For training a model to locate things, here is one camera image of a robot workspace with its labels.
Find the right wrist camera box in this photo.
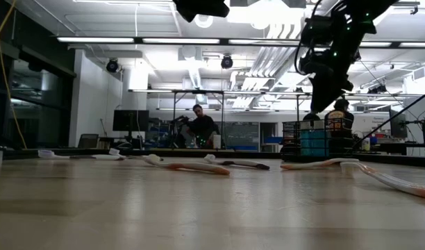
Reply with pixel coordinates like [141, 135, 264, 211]
[300, 15, 335, 45]

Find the yellow hanging cable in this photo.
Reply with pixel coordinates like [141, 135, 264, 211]
[0, 0, 28, 150]

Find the black computer monitor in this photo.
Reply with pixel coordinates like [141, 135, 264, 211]
[112, 109, 150, 133]
[388, 110, 408, 139]

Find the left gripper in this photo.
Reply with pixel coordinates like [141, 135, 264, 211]
[172, 0, 231, 24]

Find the black wire basket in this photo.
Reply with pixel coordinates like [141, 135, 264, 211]
[281, 119, 355, 163]

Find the purple white toothbrush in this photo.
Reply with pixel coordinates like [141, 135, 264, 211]
[203, 153, 271, 171]
[108, 148, 165, 162]
[37, 149, 113, 161]

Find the orange white toothbrush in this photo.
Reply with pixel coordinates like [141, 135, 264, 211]
[142, 153, 231, 176]
[340, 160, 425, 199]
[279, 158, 360, 171]

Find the black rack frame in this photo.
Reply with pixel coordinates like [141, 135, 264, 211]
[171, 89, 226, 150]

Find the teal toothpaste tube white cap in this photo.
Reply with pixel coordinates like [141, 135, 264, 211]
[314, 120, 330, 157]

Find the black ceiling spot light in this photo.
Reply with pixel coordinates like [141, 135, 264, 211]
[220, 54, 234, 70]
[106, 58, 121, 74]

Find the dark office chair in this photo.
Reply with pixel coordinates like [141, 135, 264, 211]
[76, 133, 100, 149]

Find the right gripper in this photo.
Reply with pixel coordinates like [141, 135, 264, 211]
[299, 34, 361, 114]

